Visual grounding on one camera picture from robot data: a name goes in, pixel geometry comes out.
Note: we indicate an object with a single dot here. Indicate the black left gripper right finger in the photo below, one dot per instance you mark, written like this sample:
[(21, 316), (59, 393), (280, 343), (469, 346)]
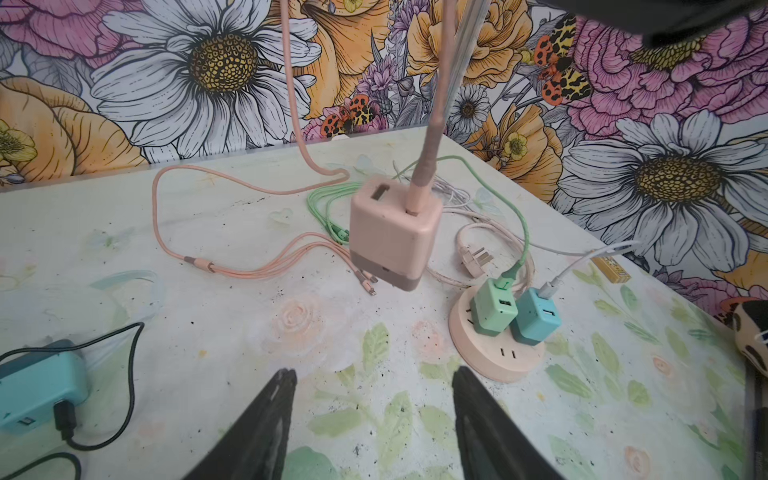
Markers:
[(490, 444)]

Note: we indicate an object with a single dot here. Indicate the green USB charger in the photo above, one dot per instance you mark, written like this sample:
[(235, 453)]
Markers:
[(493, 309)]

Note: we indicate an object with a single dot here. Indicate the yellow square sticker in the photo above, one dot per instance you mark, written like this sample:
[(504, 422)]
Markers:
[(611, 269)]

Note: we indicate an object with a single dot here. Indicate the pink USB charger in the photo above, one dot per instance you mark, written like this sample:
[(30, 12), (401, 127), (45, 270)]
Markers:
[(387, 241)]

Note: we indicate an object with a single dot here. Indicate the teal USB charger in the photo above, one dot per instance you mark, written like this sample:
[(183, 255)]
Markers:
[(33, 383), (537, 318)]

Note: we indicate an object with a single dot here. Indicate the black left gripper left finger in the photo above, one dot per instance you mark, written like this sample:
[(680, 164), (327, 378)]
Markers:
[(255, 446)]

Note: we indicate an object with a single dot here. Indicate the pink round power socket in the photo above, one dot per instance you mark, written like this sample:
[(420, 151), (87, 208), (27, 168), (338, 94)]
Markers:
[(500, 358)]

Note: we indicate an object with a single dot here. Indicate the pink three-pin plug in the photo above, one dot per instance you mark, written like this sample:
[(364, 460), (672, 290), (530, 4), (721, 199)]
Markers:
[(474, 261)]

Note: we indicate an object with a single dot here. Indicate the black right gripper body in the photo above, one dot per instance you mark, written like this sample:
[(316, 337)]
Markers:
[(660, 22)]

